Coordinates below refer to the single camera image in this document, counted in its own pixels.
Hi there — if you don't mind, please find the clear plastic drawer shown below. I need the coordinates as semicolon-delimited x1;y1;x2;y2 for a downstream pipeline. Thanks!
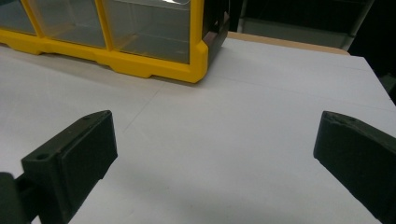
102;0;191;65
0;0;37;35
27;0;107;49

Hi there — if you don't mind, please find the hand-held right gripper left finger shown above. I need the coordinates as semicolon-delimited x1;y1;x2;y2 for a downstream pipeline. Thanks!
21;109;119;224

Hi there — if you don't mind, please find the yellow organizer cabinet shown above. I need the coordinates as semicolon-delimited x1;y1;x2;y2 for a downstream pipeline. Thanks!
0;0;231;84

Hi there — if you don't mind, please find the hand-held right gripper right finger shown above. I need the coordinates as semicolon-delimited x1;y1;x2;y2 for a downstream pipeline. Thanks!
313;110;396;224

